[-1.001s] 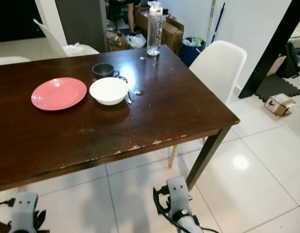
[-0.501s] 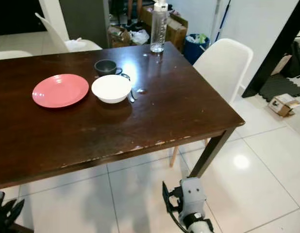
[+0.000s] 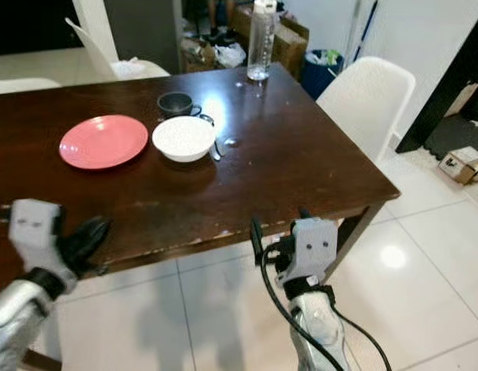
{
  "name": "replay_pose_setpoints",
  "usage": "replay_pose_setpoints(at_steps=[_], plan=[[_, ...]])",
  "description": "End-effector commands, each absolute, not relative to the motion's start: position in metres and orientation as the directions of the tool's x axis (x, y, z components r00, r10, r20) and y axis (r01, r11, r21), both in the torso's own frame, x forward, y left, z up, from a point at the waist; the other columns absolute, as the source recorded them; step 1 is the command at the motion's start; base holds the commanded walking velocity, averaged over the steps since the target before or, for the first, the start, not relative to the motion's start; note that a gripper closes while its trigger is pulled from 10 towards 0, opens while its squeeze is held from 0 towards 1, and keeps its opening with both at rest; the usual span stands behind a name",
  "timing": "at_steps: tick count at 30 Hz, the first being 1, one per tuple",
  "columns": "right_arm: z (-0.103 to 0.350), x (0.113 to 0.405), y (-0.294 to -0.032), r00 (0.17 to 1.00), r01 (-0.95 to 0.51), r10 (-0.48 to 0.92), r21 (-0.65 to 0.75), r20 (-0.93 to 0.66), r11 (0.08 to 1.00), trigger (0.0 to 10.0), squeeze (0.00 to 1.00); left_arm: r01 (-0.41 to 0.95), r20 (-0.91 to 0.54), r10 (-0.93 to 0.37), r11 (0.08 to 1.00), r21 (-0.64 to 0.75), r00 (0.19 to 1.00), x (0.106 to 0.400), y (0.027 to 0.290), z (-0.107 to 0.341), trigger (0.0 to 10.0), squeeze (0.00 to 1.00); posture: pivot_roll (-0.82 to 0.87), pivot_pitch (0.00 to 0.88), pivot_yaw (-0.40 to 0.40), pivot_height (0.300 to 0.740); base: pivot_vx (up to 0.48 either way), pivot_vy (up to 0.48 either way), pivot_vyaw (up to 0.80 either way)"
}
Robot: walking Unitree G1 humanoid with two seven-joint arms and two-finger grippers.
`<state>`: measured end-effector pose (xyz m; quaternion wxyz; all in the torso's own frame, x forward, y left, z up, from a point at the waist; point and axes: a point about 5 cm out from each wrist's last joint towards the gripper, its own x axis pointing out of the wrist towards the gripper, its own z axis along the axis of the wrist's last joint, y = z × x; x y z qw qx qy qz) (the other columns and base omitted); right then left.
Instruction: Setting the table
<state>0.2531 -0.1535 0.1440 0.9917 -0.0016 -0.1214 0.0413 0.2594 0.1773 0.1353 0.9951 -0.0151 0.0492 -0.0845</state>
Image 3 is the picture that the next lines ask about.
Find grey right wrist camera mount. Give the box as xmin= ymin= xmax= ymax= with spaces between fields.
xmin=292 ymin=217 xmax=340 ymax=283

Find clear water bottle white lid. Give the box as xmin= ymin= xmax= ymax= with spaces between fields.
xmin=247 ymin=0 xmax=278 ymax=82

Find blue waste bin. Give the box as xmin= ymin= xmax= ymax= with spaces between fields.
xmin=299 ymin=49 xmax=344 ymax=100

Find large cardboard box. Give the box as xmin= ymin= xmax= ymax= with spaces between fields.
xmin=227 ymin=6 xmax=309 ymax=78

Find mop with blue handle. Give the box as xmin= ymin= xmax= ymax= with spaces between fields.
xmin=355 ymin=0 xmax=381 ymax=61

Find person's legs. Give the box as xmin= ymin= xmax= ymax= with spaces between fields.
xmin=207 ymin=0 xmax=238 ymax=41

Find small cardboard box on floor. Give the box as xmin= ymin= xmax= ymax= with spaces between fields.
xmin=440 ymin=147 xmax=478 ymax=185

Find grey cup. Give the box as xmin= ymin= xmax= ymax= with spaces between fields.
xmin=157 ymin=92 xmax=203 ymax=119

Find metal spoon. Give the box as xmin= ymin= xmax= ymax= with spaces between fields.
xmin=199 ymin=114 xmax=226 ymax=162

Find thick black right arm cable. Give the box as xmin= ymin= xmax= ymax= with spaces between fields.
xmin=261 ymin=247 xmax=344 ymax=371

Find black foam floor mat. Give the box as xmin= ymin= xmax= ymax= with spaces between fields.
xmin=425 ymin=114 xmax=478 ymax=159

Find white bowl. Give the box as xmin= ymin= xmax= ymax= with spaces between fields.
xmin=152 ymin=116 xmax=217 ymax=163

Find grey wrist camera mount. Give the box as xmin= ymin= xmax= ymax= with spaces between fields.
xmin=292 ymin=217 xmax=340 ymax=283
xmin=11 ymin=199 xmax=70 ymax=271

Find white crumpled plastic bag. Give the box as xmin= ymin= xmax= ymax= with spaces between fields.
xmin=214 ymin=43 xmax=248 ymax=69

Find translucent plastic bag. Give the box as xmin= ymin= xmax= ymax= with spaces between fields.
xmin=114 ymin=58 xmax=149 ymax=78

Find pink plate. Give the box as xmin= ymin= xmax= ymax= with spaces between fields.
xmin=59 ymin=114 xmax=149 ymax=170

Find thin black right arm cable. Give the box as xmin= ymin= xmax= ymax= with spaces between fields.
xmin=336 ymin=309 xmax=394 ymax=371

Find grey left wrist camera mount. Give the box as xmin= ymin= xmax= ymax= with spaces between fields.
xmin=11 ymin=199 xmax=70 ymax=271

